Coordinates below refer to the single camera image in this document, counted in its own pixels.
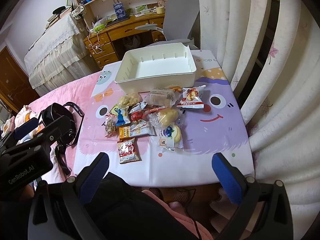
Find red white snack packet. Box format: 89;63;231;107
117;138;141;164

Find cartoon monster play mat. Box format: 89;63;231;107
73;50;254;187

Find orange oats protein bar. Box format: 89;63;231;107
119;121;156;141

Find silver brown chocolate packet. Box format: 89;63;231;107
129;101;147;114

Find lace covered piano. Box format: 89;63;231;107
24;13;99;96

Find small orange candy packet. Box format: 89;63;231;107
169;86;182;93

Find black shoulder bag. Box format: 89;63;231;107
38;102;85;176

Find red jujube snack packet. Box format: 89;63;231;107
130;106;165;122

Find brown wooden door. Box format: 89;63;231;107
0;47;40;113

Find grey office chair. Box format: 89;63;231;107
135;0;200;50

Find brown cake clear packet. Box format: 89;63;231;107
143;88;180;107

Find mixed nuts clear packet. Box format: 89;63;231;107
104;114;117;137

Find blue white biscuit packet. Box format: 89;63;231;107
116;106;131;127

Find patterned pillow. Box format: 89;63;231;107
1;105;44;144

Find red white shrimp chip packet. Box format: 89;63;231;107
177;85;206;109

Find wooden desk with drawers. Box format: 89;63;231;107
84;14;165;69

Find green wafer packet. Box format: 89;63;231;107
109;104;119;115

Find puffed rice ball bag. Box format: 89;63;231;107
118;92;142;108

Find yellow bun clear packet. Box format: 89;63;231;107
148;108;182;129

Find blue paper gift bag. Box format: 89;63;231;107
113;0;126;20

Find white plastic storage bin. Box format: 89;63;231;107
114;43;197;94

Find white floral curtain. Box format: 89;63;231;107
200;0;319;239

